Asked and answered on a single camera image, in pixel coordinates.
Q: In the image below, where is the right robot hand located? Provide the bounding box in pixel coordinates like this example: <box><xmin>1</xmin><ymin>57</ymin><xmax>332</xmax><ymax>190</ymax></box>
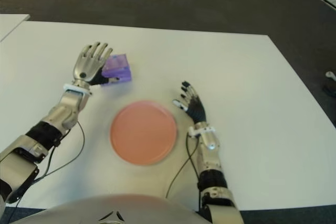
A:
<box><xmin>172</xmin><ymin>80</ymin><xmax>208</xmax><ymax>124</ymax></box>

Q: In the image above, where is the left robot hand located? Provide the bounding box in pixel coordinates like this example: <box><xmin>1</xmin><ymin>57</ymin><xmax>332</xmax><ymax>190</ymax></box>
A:
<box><xmin>71</xmin><ymin>41</ymin><xmax>121</xmax><ymax>86</ymax></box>

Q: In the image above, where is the purple tissue paper pack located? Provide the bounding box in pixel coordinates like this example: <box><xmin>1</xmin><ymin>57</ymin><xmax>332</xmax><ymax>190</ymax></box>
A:
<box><xmin>101</xmin><ymin>53</ymin><xmax>133</xmax><ymax>88</ymax></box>

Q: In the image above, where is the pink round plate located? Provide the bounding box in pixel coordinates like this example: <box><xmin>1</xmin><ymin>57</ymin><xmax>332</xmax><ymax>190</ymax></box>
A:
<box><xmin>109</xmin><ymin>100</ymin><xmax>178</xmax><ymax>166</ymax></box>

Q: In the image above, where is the white side table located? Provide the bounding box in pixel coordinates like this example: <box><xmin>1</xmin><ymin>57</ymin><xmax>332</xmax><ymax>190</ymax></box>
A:
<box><xmin>0</xmin><ymin>14</ymin><xmax>30</xmax><ymax>41</ymax></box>

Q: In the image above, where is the silver robot torso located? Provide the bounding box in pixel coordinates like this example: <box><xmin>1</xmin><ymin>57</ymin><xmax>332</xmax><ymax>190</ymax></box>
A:
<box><xmin>15</xmin><ymin>194</ymin><xmax>213</xmax><ymax>224</ymax></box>

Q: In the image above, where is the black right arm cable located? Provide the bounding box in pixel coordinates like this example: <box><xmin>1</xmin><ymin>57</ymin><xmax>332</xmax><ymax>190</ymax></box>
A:
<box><xmin>165</xmin><ymin>134</ymin><xmax>200</xmax><ymax>198</ymax></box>

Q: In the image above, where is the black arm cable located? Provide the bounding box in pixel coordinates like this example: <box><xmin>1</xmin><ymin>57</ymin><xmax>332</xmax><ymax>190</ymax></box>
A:
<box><xmin>165</xmin><ymin>134</ymin><xmax>200</xmax><ymax>198</ymax></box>
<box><xmin>5</xmin><ymin>121</ymin><xmax>85</xmax><ymax>209</ymax></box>

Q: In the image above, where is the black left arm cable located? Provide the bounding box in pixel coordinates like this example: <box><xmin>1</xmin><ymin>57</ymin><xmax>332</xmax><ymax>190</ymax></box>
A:
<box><xmin>5</xmin><ymin>121</ymin><xmax>85</xmax><ymax>209</ymax></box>

